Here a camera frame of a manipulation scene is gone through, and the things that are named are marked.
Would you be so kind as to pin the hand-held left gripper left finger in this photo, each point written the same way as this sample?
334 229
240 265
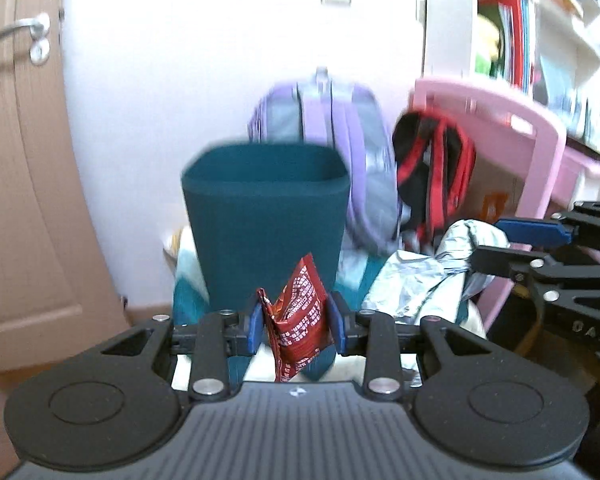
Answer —
255 327

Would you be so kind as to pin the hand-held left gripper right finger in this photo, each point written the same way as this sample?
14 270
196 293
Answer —
336 327

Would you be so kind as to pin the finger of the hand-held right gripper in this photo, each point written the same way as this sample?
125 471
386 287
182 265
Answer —
505 260
530 230

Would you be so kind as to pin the red snack wrapper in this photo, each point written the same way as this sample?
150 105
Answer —
300 320

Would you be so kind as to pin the silver foil wrapper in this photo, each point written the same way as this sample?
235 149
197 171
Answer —
410 280

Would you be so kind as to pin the dark teal waste bin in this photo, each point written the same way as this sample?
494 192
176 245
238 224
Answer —
265 220

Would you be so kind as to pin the cardboard box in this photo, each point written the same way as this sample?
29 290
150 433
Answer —
490 195

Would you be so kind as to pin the teal and white blanket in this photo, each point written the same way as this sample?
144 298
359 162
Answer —
190 300

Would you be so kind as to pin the pink chair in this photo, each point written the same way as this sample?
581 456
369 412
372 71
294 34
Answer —
540 130

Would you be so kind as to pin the black and red backpack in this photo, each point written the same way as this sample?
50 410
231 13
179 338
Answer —
412 135

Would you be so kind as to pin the purple backpack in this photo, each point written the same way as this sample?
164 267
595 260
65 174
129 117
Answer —
360 160

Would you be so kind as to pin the green and yellow toy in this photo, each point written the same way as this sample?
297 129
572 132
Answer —
487 45

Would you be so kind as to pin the row of upright books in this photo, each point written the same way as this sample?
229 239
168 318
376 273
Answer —
512 40

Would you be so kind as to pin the white bookshelf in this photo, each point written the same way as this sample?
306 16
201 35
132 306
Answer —
450 20

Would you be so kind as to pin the beige wooden door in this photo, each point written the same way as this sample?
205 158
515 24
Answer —
25 210

